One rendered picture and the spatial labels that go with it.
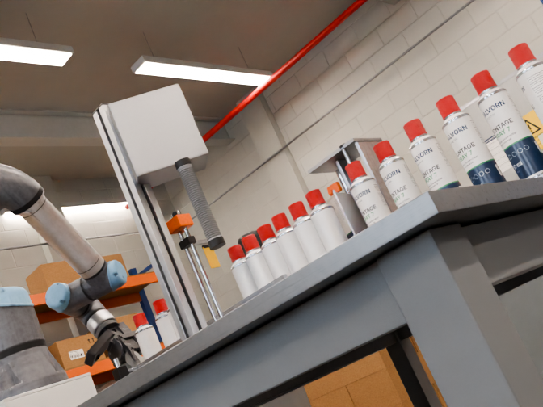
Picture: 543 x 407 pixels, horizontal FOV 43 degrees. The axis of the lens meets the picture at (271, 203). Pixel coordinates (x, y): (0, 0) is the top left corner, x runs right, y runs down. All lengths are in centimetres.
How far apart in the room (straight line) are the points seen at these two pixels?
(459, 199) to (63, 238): 138
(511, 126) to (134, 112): 82
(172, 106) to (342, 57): 516
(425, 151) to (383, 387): 382
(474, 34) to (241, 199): 301
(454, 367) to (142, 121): 112
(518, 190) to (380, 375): 431
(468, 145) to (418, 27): 512
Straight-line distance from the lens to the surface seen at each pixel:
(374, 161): 142
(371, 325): 64
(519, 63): 120
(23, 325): 146
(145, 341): 184
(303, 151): 691
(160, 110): 159
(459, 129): 122
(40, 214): 180
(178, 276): 151
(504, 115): 119
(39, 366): 143
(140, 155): 154
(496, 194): 65
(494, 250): 69
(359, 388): 507
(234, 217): 755
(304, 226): 141
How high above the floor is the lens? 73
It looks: 15 degrees up
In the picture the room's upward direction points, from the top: 24 degrees counter-clockwise
